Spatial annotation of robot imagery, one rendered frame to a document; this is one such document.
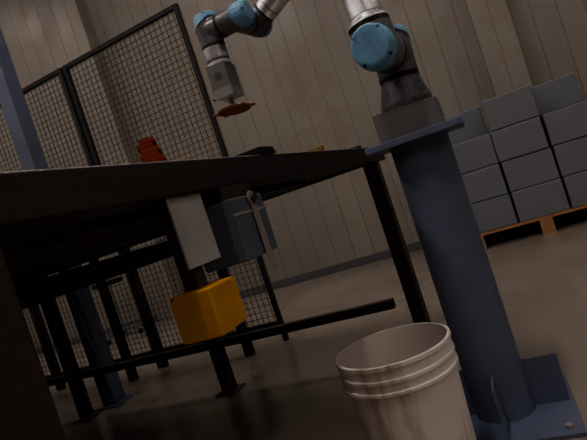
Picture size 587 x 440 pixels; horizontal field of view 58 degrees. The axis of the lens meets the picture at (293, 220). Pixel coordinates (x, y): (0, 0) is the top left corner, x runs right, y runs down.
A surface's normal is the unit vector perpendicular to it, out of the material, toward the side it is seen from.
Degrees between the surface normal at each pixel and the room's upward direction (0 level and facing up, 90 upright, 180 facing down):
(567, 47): 90
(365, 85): 90
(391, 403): 93
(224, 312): 90
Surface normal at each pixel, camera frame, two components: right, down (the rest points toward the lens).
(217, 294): 0.87, -0.28
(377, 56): -0.40, 0.29
